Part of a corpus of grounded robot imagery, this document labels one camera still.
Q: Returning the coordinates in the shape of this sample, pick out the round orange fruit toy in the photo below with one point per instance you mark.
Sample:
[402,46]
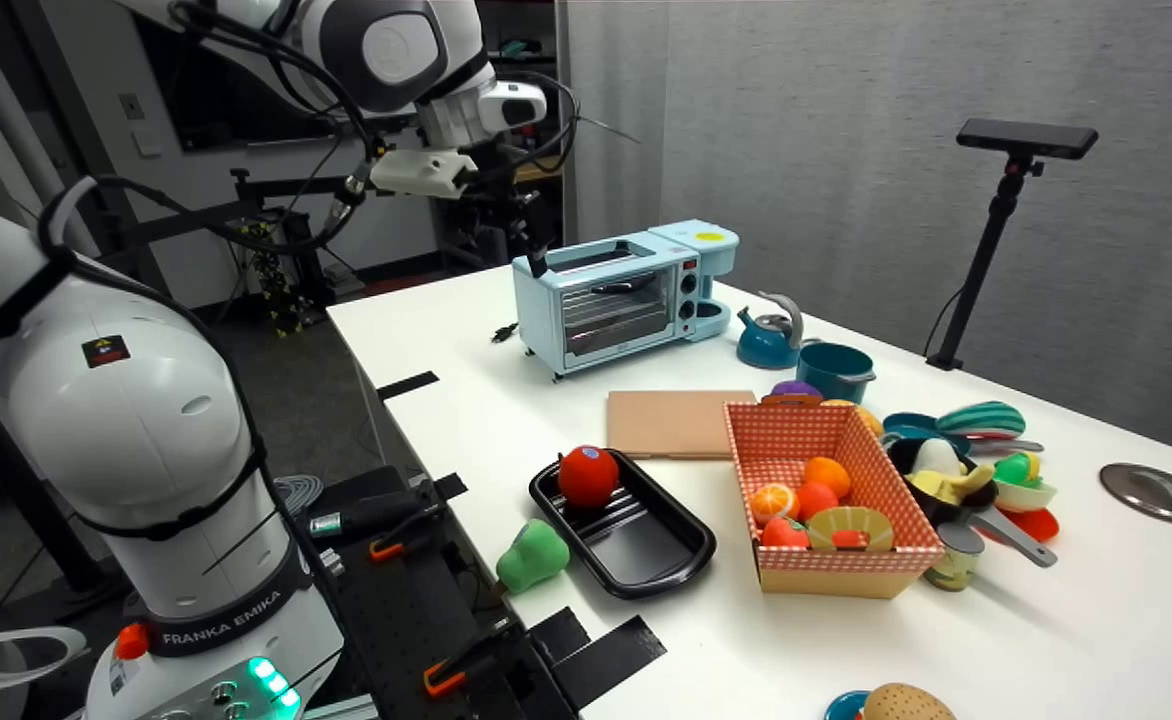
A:
[824,479]

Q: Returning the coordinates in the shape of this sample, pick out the wooden cutting board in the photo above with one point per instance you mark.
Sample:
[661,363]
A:
[670,425]

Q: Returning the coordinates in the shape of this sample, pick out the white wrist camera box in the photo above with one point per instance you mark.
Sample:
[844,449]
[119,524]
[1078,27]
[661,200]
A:
[423,173]

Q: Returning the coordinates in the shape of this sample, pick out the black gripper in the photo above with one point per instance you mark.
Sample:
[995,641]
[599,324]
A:
[519,180]

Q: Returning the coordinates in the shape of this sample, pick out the red strawberry toy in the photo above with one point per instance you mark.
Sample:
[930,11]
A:
[784,533]

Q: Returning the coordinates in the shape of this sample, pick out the black toy pan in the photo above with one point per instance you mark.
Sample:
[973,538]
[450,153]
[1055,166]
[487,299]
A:
[930,498]

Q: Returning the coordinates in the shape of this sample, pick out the small round orange toy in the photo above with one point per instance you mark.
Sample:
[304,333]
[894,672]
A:
[812,503]

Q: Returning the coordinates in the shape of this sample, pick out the blue toy kettle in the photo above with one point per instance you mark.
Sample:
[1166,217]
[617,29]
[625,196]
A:
[766,343]

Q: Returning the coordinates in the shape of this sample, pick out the teal toy pot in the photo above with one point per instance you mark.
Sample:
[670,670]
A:
[833,371]

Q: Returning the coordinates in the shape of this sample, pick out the black stereo camera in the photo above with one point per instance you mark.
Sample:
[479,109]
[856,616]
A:
[1025,137]

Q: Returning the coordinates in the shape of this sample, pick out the toy burger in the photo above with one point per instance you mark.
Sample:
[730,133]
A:
[907,707]

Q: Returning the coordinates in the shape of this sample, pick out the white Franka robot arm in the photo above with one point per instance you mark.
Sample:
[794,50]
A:
[131,400]

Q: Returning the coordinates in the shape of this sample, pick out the orange slice toy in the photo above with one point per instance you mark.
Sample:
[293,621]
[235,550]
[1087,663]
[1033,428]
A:
[769,503]

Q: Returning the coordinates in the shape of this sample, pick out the orange gingham cardboard box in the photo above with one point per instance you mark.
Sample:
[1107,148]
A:
[879,513]

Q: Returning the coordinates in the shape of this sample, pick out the red toy piece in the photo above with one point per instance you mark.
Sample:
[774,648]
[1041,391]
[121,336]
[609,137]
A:
[1041,524]

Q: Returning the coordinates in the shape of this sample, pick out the black plastic tray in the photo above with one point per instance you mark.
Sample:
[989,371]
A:
[645,540]

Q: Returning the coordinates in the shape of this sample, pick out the teal toy bowl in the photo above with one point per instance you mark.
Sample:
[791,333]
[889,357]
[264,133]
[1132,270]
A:
[907,425]

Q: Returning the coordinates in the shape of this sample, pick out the teal toy utensil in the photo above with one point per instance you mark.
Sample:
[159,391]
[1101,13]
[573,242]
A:
[986,416]

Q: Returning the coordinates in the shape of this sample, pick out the light blue toaster oven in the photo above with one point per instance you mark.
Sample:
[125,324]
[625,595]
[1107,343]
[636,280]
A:
[617,303]

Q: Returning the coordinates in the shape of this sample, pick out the black camera stand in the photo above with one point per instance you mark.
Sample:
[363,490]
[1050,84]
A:
[986,261]

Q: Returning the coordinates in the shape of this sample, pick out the small toy cup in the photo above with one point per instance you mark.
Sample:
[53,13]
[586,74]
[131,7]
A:
[955,563]

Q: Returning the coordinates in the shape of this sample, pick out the gray toy spatula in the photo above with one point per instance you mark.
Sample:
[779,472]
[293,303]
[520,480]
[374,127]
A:
[1009,538]

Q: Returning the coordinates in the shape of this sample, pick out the green pear toy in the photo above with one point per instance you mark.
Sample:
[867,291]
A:
[529,559]

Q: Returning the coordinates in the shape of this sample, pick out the teal toy plate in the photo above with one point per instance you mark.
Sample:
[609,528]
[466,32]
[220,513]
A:
[844,707]

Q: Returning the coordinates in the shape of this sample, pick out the yellow banana toy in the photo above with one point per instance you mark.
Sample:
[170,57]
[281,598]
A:
[965,480]

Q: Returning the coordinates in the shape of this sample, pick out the purple toy vegetable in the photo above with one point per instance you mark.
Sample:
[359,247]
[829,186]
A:
[794,394]

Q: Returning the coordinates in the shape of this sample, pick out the green white toy vegetable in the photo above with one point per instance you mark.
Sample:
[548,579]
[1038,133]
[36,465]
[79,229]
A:
[1021,479]

